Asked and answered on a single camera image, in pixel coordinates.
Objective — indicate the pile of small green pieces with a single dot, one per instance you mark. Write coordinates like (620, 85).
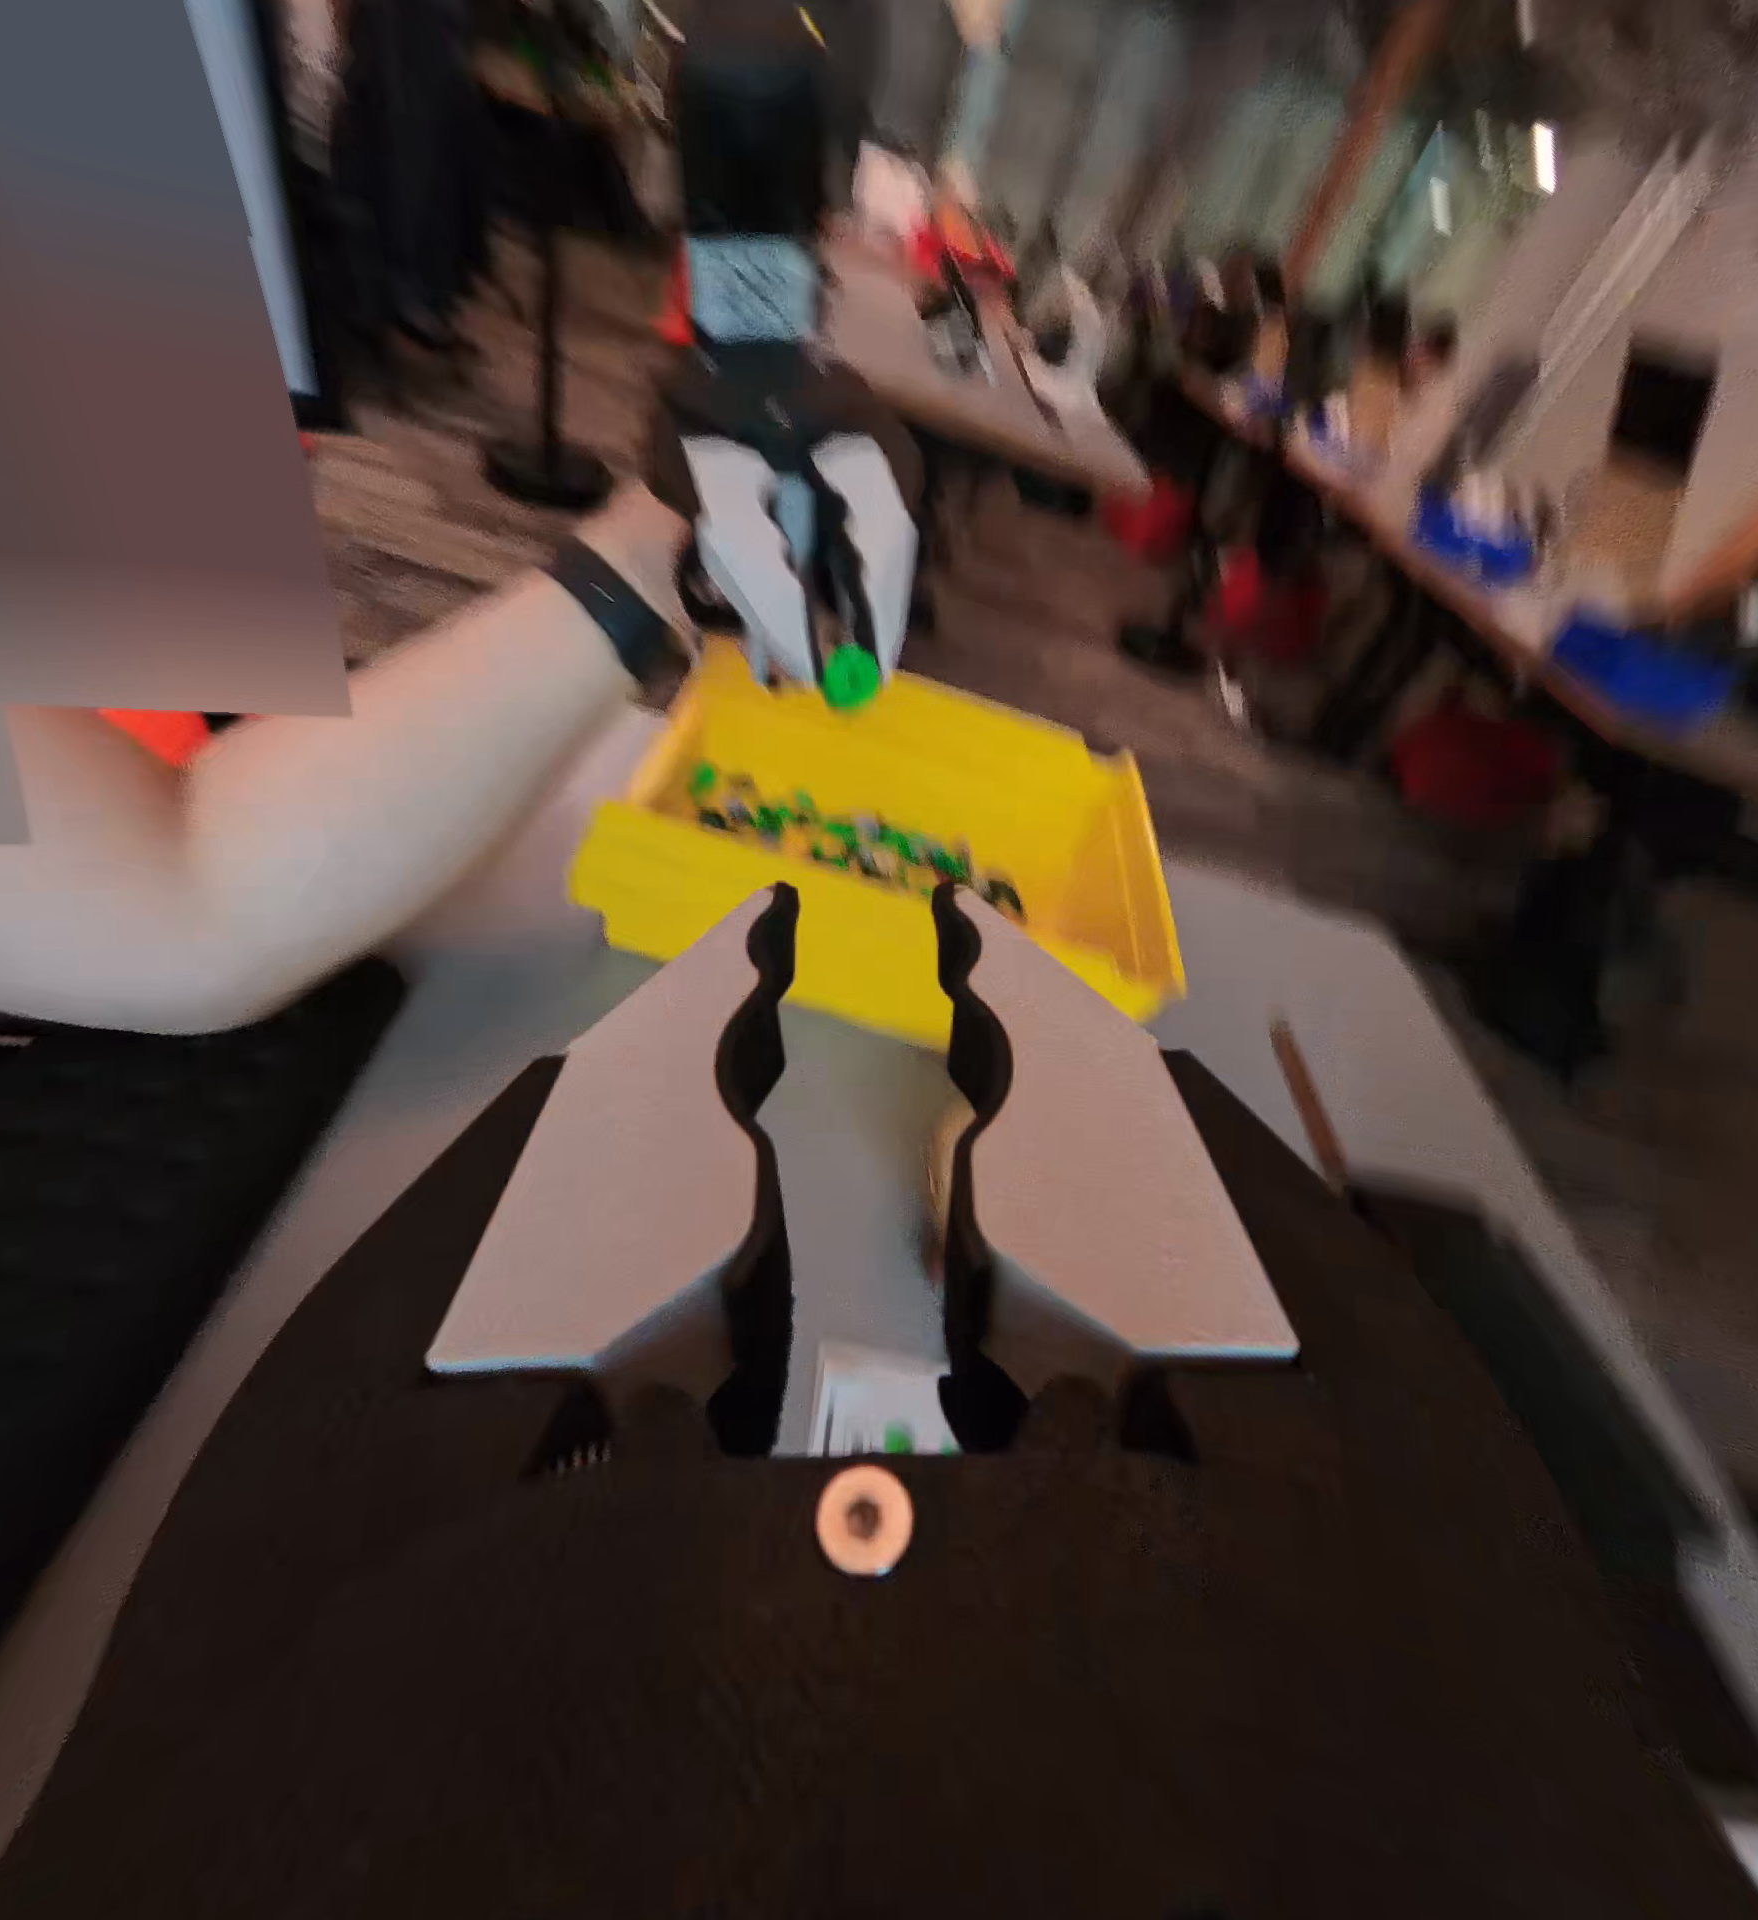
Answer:
(849, 840)

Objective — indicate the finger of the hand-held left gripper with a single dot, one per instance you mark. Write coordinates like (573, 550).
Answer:
(744, 556)
(879, 526)

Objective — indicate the person's left forearm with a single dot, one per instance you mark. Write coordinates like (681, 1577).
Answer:
(370, 781)

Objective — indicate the blue bin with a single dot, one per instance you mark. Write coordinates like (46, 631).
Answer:
(1473, 533)
(1643, 668)

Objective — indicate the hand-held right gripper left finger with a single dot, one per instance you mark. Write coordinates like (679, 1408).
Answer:
(623, 1201)

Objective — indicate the yellow plastic bin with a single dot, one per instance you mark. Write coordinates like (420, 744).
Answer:
(998, 781)

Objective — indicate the black wristband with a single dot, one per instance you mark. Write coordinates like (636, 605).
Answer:
(617, 617)

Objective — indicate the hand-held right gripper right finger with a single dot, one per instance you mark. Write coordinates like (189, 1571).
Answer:
(1120, 1201)

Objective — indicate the green round brick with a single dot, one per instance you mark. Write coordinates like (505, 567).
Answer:
(849, 677)

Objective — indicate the grey desk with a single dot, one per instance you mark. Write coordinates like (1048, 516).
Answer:
(1268, 930)

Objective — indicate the long wooden background table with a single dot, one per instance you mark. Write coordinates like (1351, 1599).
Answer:
(1419, 526)

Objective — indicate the black dotted mat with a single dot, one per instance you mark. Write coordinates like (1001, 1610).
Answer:
(99, 1276)

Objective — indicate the black pole stand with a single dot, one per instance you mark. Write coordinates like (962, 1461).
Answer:
(549, 481)

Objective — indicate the person's left hand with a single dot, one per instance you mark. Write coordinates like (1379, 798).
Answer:
(648, 533)

